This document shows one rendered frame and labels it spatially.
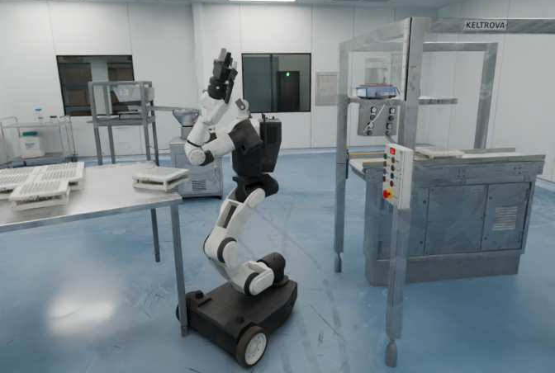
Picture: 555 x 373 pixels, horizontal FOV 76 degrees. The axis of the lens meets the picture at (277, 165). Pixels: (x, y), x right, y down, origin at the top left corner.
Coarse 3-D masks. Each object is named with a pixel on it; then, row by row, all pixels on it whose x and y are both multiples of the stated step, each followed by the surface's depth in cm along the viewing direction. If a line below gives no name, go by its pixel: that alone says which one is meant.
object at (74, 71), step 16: (64, 64) 653; (80, 64) 656; (96, 64) 660; (112, 64) 664; (128, 64) 668; (64, 80) 659; (80, 80) 662; (96, 80) 666; (112, 80) 670; (128, 80) 674; (64, 96) 665; (80, 96) 668; (96, 96) 672; (112, 96) 676; (64, 112) 671; (80, 112) 675; (112, 112) 683
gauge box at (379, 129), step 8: (360, 112) 229; (368, 112) 223; (376, 112) 223; (384, 112) 224; (360, 120) 230; (368, 120) 224; (376, 120) 224; (384, 120) 225; (392, 120) 226; (360, 128) 231; (368, 128) 225; (376, 128) 226; (384, 128) 226; (392, 128) 227
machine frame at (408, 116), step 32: (416, 32) 150; (448, 32) 153; (480, 32) 154; (512, 32) 156; (544, 32) 157; (416, 64) 153; (416, 96) 156; (480, 96) 269; (416, 128) 160; (480, 128) 270
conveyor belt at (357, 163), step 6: (456, 156) 265; (468, 156) 264; (474, 156) 264; (480, 156) 264; (486, 156) 263; (492, 156) 263; (354, 162) 252; (360, 162) 250; (480, 162) 246; (486, 162) 246; (492, 162) 247; (498, 162) 248; (360, 168) 238
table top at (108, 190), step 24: (96, 168) 262; (120, 168) 261; (144, 168) 260; (72, 192) 205; (96, 192) 205; (120, 192) 204; (144, 192) 203; (168, 192) 203; (0, 216) 169; (24, 216) 169; (48, 216) 169; (72, 216) 171; (96, 216) 176
